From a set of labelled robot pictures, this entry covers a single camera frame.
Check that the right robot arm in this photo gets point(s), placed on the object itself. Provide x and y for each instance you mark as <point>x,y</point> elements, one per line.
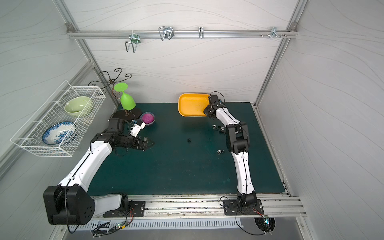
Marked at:
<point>238,144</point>

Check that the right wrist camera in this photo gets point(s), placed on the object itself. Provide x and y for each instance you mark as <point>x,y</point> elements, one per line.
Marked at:
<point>214,100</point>

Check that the aluminium crossbar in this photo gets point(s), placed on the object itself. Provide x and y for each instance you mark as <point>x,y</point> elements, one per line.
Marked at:
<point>191,34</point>

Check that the metal hook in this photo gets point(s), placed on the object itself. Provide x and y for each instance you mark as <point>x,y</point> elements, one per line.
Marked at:
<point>273,34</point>
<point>133,42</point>
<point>166,33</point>

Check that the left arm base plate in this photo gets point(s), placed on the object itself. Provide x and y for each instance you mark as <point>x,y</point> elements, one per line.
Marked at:
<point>130,209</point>

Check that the metal hook middle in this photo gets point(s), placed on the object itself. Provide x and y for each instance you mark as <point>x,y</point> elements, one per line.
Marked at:
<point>166,33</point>

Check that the blue white patterned bowl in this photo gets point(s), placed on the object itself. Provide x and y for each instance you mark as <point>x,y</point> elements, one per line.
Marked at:
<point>61,133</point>

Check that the metal hook right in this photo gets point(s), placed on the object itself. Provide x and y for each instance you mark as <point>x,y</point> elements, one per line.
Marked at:
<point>273,34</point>

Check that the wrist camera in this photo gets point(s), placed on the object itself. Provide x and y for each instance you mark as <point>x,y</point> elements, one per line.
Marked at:
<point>135,129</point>
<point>214,100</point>

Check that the white slotted cable duct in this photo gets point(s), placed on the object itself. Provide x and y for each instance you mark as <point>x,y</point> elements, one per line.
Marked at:
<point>164,224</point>

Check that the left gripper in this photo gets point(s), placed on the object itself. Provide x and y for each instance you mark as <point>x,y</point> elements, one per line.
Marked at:
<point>142,143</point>

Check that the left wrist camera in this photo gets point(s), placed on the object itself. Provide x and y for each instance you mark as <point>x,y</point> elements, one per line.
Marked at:
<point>135,129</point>

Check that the metal bracket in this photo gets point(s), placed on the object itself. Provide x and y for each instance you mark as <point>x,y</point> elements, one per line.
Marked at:
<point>201,32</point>

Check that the black metal cup stand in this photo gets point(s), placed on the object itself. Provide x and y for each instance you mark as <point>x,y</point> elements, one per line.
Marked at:
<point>126,115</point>

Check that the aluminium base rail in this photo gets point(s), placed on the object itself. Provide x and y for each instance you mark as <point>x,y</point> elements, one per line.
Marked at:
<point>215,206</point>

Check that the metal hook left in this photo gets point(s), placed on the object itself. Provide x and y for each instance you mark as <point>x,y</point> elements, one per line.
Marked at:
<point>133,42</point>

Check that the purple ball in bowl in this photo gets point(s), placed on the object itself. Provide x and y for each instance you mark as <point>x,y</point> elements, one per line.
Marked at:
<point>148,118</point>

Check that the white wire basket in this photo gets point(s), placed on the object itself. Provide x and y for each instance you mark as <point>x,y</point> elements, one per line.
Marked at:
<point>29,136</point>

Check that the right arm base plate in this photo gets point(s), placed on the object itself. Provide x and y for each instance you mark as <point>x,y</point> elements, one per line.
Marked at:
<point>233,208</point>

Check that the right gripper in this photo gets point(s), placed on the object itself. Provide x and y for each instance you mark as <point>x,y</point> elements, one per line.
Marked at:
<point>212,105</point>

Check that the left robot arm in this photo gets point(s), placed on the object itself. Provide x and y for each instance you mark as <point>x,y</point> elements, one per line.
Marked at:
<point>69,203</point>

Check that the yellow plastic storage box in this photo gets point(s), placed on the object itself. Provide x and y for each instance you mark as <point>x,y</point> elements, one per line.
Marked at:
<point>193,105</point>

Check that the green plastic goblet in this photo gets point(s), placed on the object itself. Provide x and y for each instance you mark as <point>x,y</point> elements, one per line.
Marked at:
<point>127,101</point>

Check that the light green bowl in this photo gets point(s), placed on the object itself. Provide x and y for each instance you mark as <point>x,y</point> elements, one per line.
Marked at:
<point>79,107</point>

